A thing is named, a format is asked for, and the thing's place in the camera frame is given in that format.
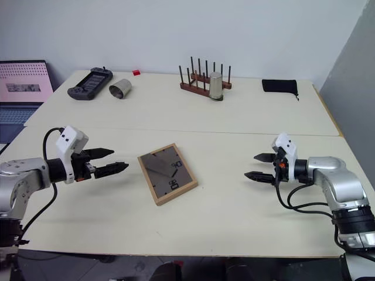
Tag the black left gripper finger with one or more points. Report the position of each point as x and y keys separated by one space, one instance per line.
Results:
x=98 y=153
x=110 y=170

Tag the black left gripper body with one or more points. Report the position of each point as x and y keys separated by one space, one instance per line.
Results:
x=81 y=168

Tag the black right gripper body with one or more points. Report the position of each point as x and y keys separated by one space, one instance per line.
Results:
x=279 y=168

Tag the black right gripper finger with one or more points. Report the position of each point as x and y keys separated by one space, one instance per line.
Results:
x=263 y=158
x=259 y=176

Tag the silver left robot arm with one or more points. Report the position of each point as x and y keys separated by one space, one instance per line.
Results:
x=20 y=181

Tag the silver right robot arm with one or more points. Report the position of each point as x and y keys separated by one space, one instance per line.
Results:
x=337 y=181

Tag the laptop with pink screen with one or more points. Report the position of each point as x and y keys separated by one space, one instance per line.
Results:
x=20 y=87

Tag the lying silver metal cup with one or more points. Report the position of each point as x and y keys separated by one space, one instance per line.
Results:
x=120 y=88

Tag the dark grey handheld game controller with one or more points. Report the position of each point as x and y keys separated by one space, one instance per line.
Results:
x=89 y=83

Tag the upright silver metal cup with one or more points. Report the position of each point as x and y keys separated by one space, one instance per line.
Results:
x=216 y=86

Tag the small red block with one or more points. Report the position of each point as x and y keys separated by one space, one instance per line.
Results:
x=136 y=72

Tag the wooden peg rack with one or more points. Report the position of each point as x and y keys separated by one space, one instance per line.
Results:
x=205 y=79

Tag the dark rounded shape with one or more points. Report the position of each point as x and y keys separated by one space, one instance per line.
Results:
x=170 y=270

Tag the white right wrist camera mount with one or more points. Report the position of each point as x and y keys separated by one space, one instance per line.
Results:
x=288 y=152

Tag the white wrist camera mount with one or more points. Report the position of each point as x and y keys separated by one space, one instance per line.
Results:
x=288 y=152
x=68 y=146

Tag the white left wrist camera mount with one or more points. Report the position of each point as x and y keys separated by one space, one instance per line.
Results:
x=68 y=146

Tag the wooden-framed grey tray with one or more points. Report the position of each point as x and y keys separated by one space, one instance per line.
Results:
x=167 y=173

